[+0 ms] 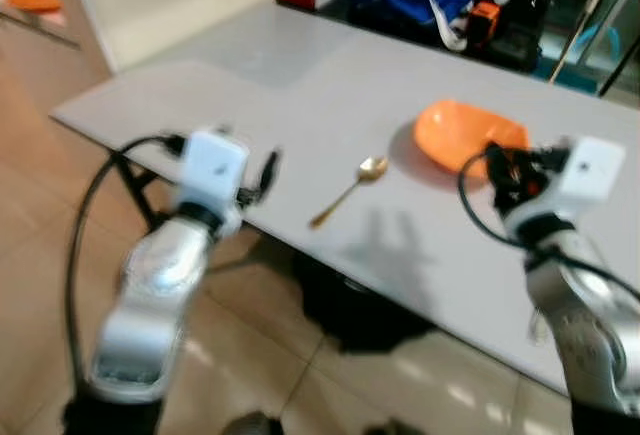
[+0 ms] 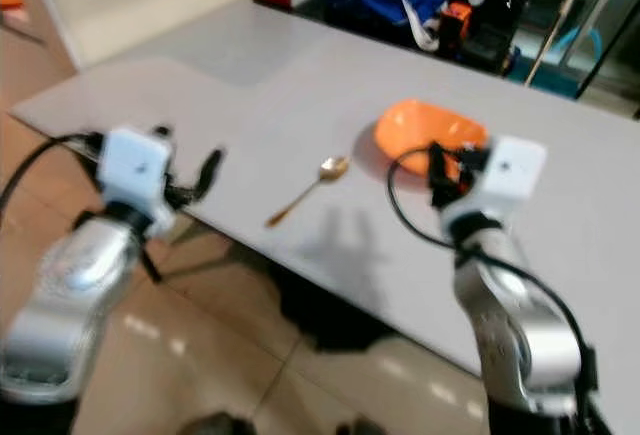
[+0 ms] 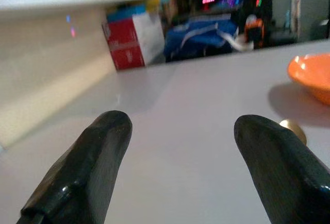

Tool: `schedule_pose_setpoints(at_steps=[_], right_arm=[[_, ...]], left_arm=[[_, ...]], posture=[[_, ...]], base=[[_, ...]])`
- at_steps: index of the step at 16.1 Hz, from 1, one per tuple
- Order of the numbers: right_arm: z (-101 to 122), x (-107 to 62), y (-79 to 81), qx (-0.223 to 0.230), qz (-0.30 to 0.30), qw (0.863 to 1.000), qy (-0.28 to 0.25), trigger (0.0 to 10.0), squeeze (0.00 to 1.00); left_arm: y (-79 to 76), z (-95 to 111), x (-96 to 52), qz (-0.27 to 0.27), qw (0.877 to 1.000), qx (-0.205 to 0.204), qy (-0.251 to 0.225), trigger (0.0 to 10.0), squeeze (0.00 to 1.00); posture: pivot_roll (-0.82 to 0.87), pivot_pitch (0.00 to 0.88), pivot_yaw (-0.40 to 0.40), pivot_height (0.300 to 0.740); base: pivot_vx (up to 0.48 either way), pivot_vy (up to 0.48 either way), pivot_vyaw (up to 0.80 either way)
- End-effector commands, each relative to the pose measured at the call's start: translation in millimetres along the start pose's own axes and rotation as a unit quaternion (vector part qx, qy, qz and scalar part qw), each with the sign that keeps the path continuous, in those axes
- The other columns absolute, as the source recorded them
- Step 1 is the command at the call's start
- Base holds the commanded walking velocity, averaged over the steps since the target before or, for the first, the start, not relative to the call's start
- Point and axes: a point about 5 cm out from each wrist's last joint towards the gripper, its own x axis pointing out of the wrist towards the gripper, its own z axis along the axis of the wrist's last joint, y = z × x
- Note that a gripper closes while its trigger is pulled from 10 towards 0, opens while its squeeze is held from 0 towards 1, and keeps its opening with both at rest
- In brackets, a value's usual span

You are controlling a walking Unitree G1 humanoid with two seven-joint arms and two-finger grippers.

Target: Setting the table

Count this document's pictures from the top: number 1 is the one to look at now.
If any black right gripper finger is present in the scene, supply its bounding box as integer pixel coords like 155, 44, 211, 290
484, 144, 517, 210

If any orange plastic plate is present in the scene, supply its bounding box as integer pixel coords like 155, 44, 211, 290
413, 99, 531, 179

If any gold metal spoon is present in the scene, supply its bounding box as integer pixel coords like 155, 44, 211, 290
307, 155, 392, 230

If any black table leg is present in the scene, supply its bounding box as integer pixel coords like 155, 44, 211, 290
108, 148, 163, 234

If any wooden stick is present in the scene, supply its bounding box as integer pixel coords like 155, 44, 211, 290
547, 0, 610, 85

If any orange and black device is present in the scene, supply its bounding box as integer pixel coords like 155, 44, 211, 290
464, 0, 502, 53

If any black machine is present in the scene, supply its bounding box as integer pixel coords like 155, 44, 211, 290
468, 0, 573, 73

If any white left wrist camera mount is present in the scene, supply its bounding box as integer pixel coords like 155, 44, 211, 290
176, 129, 252, 218

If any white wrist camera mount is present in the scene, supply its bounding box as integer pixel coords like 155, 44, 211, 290
543, 136, 627, 222
176, 129, 252, 218

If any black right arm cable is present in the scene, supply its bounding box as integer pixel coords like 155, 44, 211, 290
456, 145, 640, 304

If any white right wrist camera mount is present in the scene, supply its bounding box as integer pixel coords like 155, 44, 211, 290
543, 136, 627, 222

